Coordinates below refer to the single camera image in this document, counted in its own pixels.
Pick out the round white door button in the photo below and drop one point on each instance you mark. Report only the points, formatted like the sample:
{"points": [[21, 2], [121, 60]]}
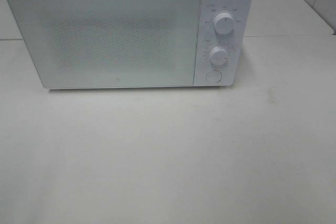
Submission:
{"points": [[214, 76]]}

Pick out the white timer knob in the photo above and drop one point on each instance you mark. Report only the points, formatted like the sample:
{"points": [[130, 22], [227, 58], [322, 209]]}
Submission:
{"points": [[218, 56]]}

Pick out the white microwave door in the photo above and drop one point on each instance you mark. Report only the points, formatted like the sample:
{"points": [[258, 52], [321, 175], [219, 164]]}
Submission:
{"points": [[110, 43]]}

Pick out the white upper power knob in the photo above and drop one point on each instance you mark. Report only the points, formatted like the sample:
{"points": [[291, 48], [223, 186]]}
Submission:
{"points": [[224, 23]]}

